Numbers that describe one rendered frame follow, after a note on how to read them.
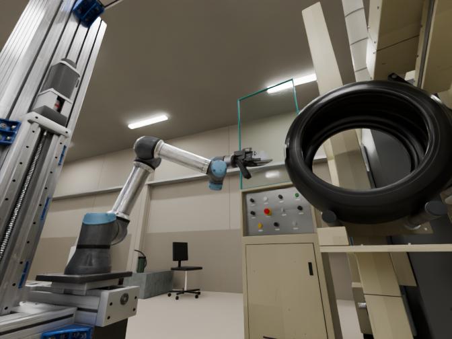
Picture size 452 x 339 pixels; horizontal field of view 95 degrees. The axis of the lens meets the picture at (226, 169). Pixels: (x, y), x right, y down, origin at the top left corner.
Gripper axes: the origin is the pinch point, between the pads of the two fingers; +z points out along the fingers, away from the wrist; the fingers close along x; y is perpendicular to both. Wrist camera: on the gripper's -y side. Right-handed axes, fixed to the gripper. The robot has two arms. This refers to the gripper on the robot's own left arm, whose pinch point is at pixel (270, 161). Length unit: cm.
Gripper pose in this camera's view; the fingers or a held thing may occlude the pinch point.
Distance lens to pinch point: 104.1
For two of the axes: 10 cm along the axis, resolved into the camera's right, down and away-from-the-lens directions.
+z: 8.6, -0.8, -5.0
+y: 0.9, -9.5, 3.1
